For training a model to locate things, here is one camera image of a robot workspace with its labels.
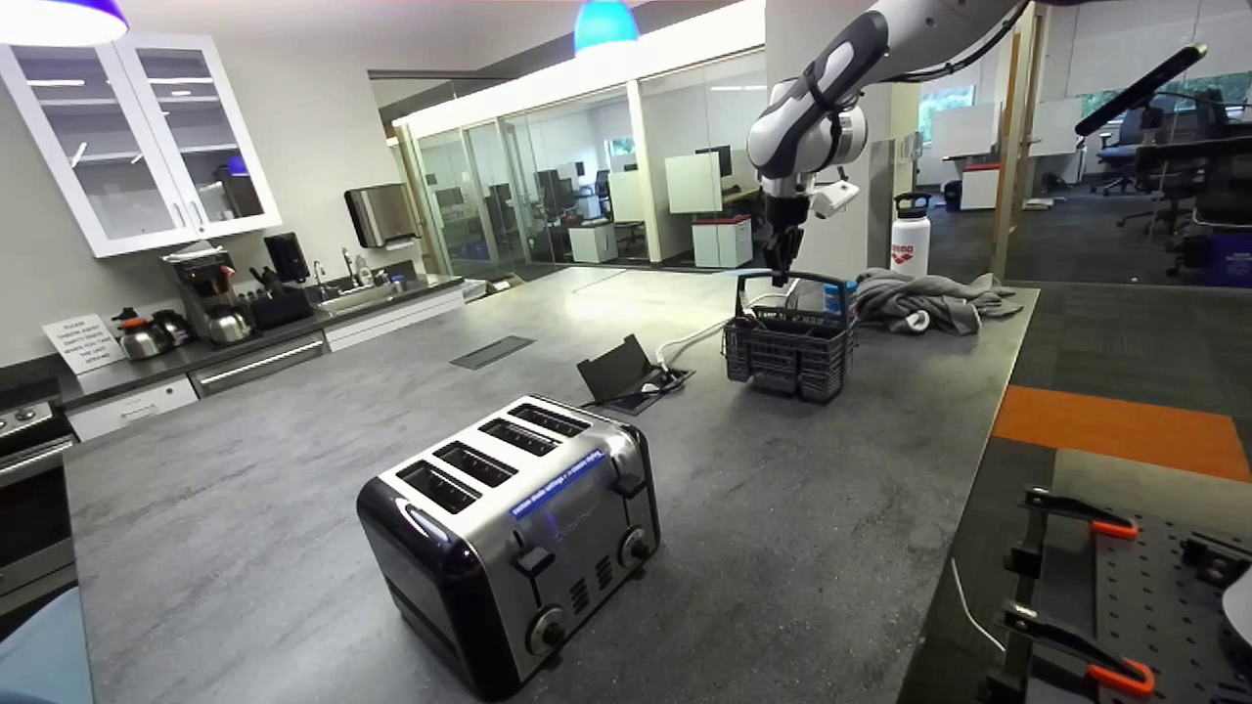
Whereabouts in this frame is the white thin cable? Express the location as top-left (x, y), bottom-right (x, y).
top-left (941, 553), bottom-right (1017, 655)

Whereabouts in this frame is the white container with black cap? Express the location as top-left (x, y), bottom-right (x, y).
top-left (889, 191), bottom-right (937, 281)

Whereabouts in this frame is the grey cable bundle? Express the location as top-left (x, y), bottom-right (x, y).
top-left (850, 268), bottom-right (1030, 340)

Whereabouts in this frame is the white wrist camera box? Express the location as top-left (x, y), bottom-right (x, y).
top-left (806, 173), bottom-right (863, 224)

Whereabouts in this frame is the black silver coffee machine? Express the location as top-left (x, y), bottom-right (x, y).
top-left (159, 242), bottom-right (260, 346)

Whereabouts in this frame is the black tilted monitor panel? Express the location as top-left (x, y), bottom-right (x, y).
top-left (1070, 42), bottom-right (1213, 139)

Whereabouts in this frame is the silver black four-slot toaster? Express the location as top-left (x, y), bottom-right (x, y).
top-left (352, 390), bottom-right (663, 704)

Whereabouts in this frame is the purple pendant lamp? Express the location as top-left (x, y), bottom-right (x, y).
top-left (0, 0), bottom-right (133, 49)

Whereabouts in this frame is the black countertop vent grate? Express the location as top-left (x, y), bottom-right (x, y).
top-left (448, 333), bottom-right (536, 375)

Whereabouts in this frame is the blue pendant lamp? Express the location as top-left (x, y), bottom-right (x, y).
top-left (572, 0), bottom-right (645, 59)

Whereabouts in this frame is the black oven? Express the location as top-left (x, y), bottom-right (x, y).
top-left (0, 396), bottom-right (87, 619)

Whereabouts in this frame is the black clamp with orange handle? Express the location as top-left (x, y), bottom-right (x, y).
top-left (986, 598), bottom-right (1163, 704)
top-left (1005, 484), bottom-right (1141, 577)

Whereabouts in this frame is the silver kettle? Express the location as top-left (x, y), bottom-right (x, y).
top-left (109, 306), bottom-right (176, 363)

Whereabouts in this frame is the black pop-up power outlet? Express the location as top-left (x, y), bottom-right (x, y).
top-left (572, 333), bottom-right (693, 414)

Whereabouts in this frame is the white paper sign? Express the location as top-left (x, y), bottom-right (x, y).
top-left (40, 310), bottom-right (133, 379)

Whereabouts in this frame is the black kitchen utensil holder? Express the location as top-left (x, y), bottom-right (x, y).
top-left (721, 267), bottom-right (859, 407)

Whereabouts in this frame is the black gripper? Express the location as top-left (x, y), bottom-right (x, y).
top-left (759, 177), bottom-right (817, 287)

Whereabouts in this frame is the white glass-door wall cabinet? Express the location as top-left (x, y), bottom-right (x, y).
top-left (0, 25), bottom-right (285, 261)

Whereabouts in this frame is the black perforated board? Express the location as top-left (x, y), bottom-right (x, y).
top-left (1013, 509), bottom-right (1252, 704)

